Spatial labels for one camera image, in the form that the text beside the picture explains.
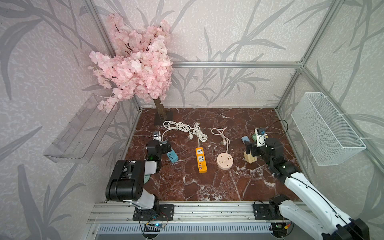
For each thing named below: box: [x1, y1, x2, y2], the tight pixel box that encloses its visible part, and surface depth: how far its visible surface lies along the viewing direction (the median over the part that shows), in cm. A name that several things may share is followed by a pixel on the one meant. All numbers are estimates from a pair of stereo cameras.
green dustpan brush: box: [143, 174, 151, 185], surface depth 86 cm
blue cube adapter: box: [241, 135, 250, 144], surface depth 103 cm
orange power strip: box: [195, 146, 208, 174], surface depth 91 cm
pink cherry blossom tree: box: [88, 13, 173, 120], surface depth 74 cm
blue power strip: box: [166, 147, 179, 163], surface depth 93 cm
